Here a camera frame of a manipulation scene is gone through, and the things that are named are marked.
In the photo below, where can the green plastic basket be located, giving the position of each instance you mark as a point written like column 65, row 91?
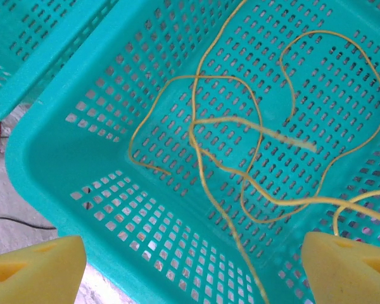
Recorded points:
column 35, row 63
column 82, row 158

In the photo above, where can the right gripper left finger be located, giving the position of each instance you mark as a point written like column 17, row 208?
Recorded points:
column 35, row 272

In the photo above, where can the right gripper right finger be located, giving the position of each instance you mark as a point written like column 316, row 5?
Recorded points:
column 345, row 272

